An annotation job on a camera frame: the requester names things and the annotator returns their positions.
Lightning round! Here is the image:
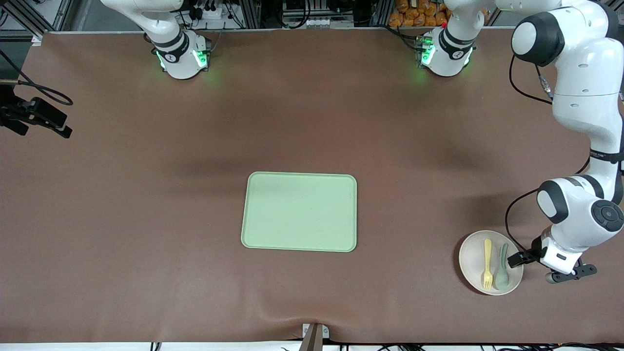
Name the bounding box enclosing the pale green plastic spoon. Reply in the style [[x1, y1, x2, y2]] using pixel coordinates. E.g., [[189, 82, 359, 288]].
[[494, 243, 510, 291]]

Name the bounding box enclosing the yellow plastic fork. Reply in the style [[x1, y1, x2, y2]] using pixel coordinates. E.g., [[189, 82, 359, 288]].
[[483, 238, 494, 291]]

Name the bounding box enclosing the round cream plate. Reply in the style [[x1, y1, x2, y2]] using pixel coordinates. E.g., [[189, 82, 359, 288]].
[[459, 230, 524, 296]]

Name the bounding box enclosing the brown table mat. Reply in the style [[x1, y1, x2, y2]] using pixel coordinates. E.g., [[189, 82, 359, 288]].
[[0, 27, 624, 344]]

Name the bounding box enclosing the white power strip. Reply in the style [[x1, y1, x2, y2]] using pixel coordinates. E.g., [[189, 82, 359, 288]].
[[188, 2, 226, 21]]

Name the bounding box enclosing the tan support pole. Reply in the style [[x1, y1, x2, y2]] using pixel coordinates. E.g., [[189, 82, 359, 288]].
[[298, 325, 324, 351]]

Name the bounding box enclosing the light green rectangular tray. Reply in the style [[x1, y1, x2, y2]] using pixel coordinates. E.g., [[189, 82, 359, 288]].
[[241, 171, 358, 253]]

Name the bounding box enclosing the heap of orange objects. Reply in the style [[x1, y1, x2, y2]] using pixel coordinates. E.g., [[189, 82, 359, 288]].
[[389, 0, 451, 28]]

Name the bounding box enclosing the white connector block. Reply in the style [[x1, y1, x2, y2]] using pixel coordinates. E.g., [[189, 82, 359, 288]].
[[282, 17, 328, 29]]

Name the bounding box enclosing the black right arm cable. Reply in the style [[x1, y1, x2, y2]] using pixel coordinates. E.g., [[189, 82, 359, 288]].
[[0, 49, 74, 107]]

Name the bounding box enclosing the grey metal bracket plate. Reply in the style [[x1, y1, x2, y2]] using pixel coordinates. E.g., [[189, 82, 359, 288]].
[[301, 323, 330, 340]]

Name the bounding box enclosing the aluminium frame post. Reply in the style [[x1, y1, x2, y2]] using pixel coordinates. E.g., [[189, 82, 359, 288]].
[[370, 0, 394, 27], [238, 0, 262, 29]]

